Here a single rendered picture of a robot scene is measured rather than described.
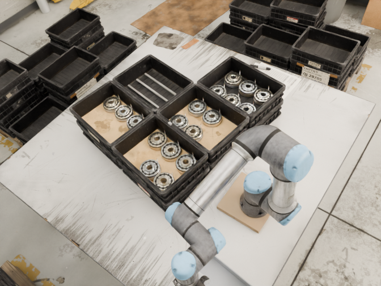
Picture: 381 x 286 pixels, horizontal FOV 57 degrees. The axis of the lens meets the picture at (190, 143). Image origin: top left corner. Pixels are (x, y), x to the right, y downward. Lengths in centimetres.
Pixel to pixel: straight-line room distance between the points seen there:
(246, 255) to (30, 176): 126
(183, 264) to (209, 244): 10
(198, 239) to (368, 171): 193
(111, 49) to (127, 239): 197
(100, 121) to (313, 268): 158
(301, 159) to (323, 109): 108
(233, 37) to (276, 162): 234
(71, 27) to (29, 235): 184
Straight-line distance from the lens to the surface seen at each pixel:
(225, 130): 187
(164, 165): 177
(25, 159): 226
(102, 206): 189
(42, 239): 279
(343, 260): 251
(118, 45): 333
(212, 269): 166
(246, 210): 170
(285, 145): 115
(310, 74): 283
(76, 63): 309
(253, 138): 118
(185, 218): 118
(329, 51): 293
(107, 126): 202
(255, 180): 155
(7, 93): 303
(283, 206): 146
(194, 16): 418
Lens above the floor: 229
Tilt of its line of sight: 53 degrees down
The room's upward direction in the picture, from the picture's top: 9 degrees counter-clockwise
